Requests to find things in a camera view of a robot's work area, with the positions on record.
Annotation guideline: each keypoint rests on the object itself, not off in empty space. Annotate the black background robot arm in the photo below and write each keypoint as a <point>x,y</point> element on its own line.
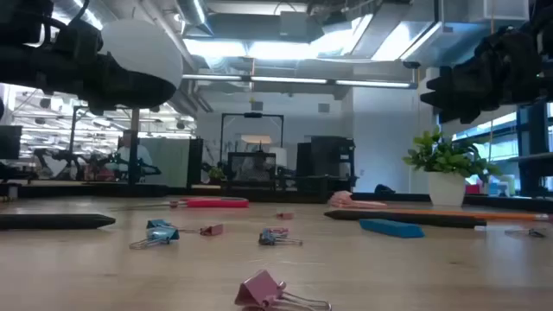
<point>65,157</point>

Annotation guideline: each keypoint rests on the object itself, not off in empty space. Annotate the light blue binder clip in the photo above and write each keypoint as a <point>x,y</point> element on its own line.
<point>162,234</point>

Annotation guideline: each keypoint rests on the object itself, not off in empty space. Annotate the white background lamp shade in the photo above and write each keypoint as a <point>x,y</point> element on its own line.
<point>278,156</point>

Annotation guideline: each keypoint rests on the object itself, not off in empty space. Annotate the black gantry frame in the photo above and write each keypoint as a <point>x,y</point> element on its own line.
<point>252,115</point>

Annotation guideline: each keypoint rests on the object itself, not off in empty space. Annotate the green plant in white pot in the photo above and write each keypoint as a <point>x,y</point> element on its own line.
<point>447,190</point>

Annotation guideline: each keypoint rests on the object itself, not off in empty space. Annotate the dark background monitor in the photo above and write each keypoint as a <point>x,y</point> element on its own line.
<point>9,142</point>

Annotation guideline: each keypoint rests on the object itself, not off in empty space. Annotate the person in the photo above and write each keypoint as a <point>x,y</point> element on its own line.
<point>143,156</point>

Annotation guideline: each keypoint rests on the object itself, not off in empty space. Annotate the small background plant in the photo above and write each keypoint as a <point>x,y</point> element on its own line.
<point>216,174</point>

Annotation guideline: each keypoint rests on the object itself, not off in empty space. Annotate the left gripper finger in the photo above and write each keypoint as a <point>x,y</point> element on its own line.
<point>106,109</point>
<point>153,88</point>

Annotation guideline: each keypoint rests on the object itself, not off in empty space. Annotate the pink binder clip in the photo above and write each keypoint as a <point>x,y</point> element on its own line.
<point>285,215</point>
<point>278,231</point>
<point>259,289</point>
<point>212,230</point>

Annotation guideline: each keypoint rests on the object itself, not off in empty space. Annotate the red box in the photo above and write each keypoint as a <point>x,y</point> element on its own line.
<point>473,189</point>

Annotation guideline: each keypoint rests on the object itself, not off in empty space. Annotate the blue eraser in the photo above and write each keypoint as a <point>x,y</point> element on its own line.
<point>391,228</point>

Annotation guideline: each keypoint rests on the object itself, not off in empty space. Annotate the black vertical support pole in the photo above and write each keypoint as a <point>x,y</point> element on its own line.
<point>535,147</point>

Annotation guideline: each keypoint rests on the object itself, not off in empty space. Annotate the black cabinet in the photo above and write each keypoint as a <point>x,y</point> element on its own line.
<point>328,155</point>

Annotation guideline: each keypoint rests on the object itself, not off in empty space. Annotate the black pen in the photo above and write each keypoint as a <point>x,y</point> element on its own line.
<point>52,221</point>
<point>410,219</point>

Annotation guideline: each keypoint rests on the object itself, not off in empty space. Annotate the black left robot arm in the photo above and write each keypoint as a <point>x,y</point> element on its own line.
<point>26,65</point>

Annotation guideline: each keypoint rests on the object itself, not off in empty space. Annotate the black aluminium table frame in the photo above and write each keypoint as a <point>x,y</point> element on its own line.
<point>497,202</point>

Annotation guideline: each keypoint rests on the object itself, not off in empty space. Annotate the teal binder clip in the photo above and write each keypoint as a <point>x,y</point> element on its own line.
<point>537,233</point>

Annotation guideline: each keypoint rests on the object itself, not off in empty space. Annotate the long ceiling light fixture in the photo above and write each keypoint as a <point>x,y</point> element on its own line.
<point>285,80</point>

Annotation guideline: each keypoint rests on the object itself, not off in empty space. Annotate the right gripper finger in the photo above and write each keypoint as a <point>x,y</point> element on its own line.
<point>460,116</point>
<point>451,88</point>

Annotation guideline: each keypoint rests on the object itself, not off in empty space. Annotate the pink sticky notes pad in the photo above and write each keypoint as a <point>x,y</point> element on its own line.
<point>345,199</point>

